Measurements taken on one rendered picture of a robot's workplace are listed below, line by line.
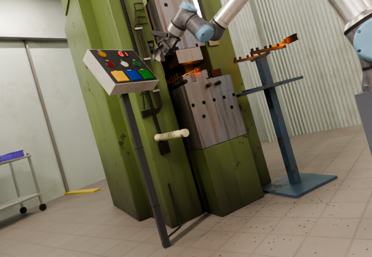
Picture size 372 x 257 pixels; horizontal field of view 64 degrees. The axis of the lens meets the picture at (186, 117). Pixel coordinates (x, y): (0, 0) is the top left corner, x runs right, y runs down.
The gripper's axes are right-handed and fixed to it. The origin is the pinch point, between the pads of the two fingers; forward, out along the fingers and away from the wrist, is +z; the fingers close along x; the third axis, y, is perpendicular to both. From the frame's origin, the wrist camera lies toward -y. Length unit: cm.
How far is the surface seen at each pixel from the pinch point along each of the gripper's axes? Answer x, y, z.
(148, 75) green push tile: -0.3, 2.4, 10.3
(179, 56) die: 36.7, -9.0, 5.6
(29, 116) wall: 102, -222, 315
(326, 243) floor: 2, 125, -3
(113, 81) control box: -26.7, 3.9, 11.1
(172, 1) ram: 43, -41, -16
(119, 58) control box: -10.3, -13.2, 11.0
